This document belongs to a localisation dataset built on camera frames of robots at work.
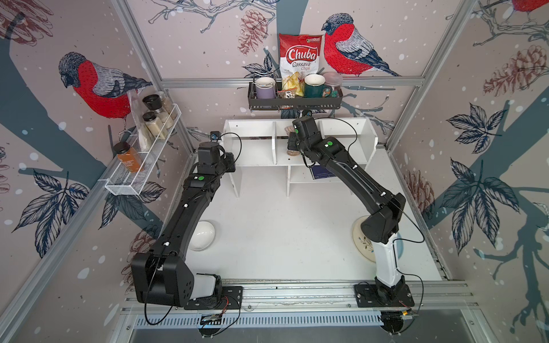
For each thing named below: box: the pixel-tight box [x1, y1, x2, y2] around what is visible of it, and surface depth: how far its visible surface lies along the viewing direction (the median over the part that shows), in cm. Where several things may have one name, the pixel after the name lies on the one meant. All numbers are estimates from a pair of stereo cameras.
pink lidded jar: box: [323, 71, 344, 98], surface depth 87 cm
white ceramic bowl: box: [188, 220, 216, 251], surface depth 87 cm
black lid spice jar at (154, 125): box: [142, 111, 168, 141], surface depth 78 cm
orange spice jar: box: [112, 141, 144, 173], surface depth 68 cm
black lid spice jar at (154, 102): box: [142, 93, 174, 130], surface depth 81 cm
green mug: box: [304, 73, 333, 98], surface depth 85 cm
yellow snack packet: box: [281, 71, 305, 97], surface depth 86 cm
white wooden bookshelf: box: [223, 117, 379, 198], surface depth 85 cm
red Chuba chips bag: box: [278, 33, 323, 83], surface depth 81 cm
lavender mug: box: [255, 76, 277, 100], surface depth 84 cm
